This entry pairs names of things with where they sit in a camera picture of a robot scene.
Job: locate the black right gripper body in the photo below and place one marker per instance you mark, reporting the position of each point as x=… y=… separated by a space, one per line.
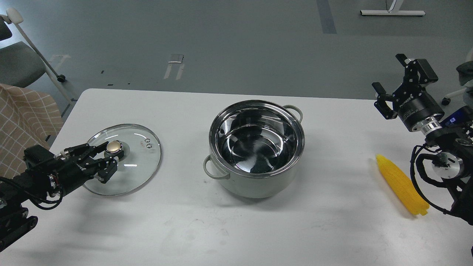
x=415 y=106

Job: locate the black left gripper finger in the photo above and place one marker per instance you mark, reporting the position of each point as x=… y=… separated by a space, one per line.
x=83 y=151
x=106 y=167

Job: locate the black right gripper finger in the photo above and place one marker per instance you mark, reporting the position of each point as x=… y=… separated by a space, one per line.
x=381 y=102
x=418 y=74

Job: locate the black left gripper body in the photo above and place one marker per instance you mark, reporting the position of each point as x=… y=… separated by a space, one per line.
x=69 y=175

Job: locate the glass pot lid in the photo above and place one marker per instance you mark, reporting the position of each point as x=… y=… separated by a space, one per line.
x=138 y=150

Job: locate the yellow toy corn cob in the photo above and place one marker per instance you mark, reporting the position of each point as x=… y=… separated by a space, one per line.
x=402 y=186

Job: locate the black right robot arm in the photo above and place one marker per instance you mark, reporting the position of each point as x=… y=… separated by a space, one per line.
x=445 y=158

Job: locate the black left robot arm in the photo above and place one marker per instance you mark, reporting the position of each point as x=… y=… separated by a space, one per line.
x=48 y=178

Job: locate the grey steel cooking pot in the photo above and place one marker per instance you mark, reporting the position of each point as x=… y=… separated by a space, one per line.
x=255 y=146

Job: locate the grey chair at right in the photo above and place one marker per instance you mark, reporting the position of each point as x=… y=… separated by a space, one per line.
x=465 y=76

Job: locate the beige checkered cloth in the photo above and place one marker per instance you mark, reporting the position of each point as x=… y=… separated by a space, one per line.
x=27 y=117

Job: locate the white desk foot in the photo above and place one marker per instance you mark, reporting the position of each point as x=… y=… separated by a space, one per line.
x=393 y=10

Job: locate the grey office chair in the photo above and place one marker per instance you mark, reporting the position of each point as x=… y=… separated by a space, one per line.
x=21 y=63

